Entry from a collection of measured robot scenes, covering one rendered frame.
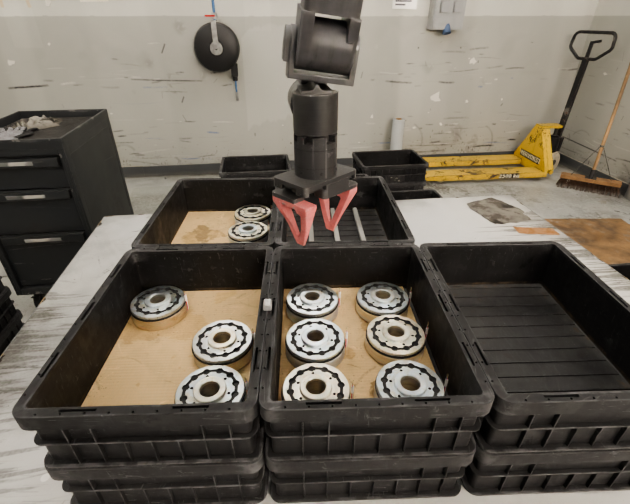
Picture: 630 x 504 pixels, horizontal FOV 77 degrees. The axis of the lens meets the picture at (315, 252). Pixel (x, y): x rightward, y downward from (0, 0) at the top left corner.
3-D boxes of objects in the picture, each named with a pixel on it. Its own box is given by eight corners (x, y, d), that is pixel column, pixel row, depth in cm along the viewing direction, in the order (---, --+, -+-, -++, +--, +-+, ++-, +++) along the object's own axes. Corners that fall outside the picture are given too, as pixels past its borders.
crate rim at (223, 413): (258, 423, 49) (256, 411, 48) (11, 431, 48) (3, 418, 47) (274, 255, 83) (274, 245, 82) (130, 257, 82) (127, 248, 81)
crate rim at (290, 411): (495, 416, 50) (500, 403, 49) (258, 423, 49) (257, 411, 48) (415, 252, 84) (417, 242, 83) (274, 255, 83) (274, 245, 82)
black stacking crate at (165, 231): (276, 291, 89) (273, 247, 83) (142, 294, 88) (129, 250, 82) (282, 214, 122) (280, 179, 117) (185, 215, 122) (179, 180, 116)
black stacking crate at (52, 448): (262, 466, 54) (255, 413, 48) (42, 474, 53) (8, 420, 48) (276, 292, 88) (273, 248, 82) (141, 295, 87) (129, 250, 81)
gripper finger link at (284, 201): (273, 241, 58) (269, 180, 53) (308, 225, 62) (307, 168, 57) (306, 258, 54) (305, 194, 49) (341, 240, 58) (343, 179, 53)
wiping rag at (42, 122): (50, 131, 187) (48, 124, 185) (0, 132, 184) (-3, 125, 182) (74, 117, 211) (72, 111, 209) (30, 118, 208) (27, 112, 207)
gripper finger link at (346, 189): (291, 233, 60) (289, 174, 55) (323, 218, 65) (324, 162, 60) (324, 248, 56) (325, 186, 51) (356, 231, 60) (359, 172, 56)
